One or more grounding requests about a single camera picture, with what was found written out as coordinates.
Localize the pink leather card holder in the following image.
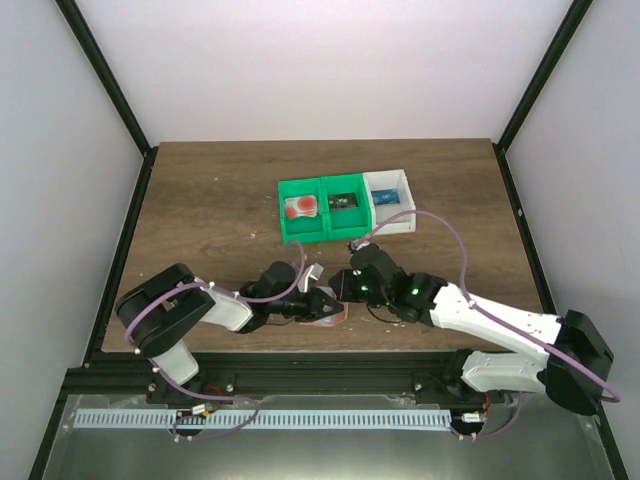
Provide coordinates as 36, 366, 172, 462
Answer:
300, 303, 348, 328

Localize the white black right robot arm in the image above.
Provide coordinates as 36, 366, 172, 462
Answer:
329, 244, 614, 416

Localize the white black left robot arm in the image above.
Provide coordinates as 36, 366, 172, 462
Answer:
114, 261, 346, 386

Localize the red and white card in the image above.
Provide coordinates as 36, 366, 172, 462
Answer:
284, 195, 319, 220

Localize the dark green card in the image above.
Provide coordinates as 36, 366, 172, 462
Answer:
327, 192, 359, 211

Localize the blue card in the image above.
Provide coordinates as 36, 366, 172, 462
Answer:
371, 189, 401, 206

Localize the middle green plastic bin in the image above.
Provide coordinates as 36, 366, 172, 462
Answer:
320, 173, 372, 241

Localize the green plastic bin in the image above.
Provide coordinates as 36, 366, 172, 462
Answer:
320, 173, 372, 241
278, 178, 328, 244

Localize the left green plastic bin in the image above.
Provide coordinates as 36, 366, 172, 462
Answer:
278, 178, 328, 244

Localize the white plastic bin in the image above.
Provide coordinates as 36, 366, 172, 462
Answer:
363, 169, 416, 236

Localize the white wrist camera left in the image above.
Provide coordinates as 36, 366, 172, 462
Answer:
297, 263, 324, 293

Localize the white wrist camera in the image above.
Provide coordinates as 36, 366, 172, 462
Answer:
297, 263, 324, 293
348, 239, 371, 253

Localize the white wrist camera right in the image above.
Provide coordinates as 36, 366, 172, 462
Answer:
348, 239, 371, 253

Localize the black front frame rail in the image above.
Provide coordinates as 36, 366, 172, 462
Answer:
64, 351, 591, 406

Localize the light blue cable duct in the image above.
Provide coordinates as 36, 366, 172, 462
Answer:
72, 408, 452, 432

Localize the right black frame post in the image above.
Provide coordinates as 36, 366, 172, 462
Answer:
498, 0, 595, 149

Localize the black frame post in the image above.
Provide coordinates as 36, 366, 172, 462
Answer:
498, 0, 595, 149
53, 0, 153, 156

